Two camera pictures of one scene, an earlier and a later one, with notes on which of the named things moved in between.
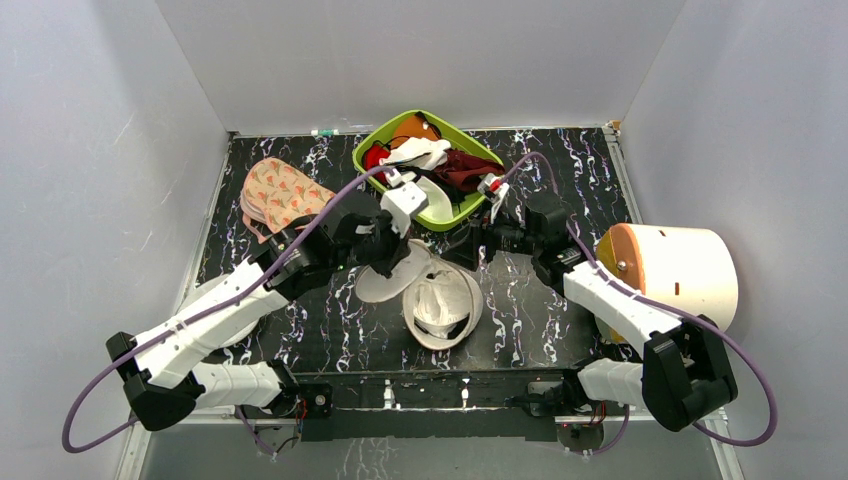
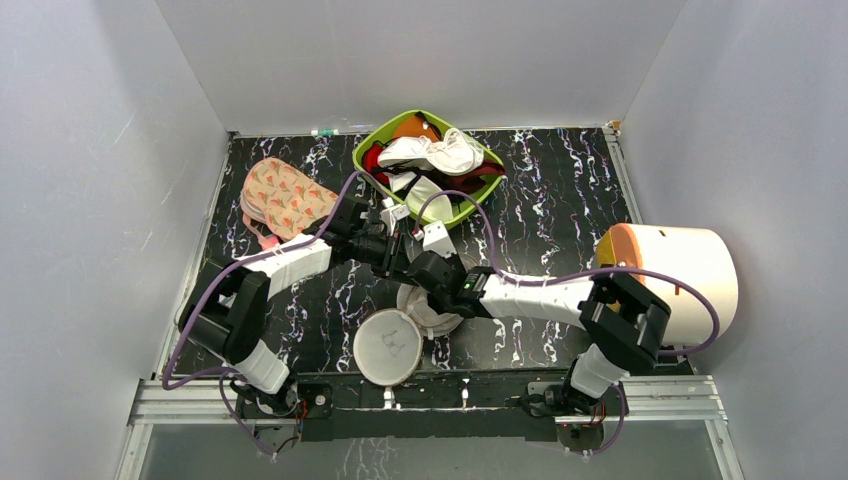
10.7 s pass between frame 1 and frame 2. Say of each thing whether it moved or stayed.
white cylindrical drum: stayed
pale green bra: stayed
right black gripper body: moved
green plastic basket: stayed
